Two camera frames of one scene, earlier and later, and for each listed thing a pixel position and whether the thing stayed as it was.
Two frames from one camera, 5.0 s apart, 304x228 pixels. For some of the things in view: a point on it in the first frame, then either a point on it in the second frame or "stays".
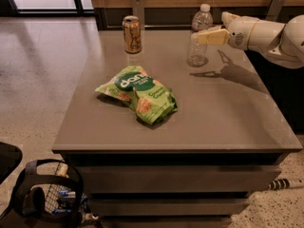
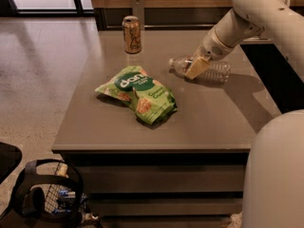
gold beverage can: (132, 34) stays
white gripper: (241, 32) to (213, 48)
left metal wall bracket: (138, 9) stays
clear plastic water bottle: (201, 20) to (216, 72)
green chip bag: (151, 101) stays
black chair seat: (10, 156) stays
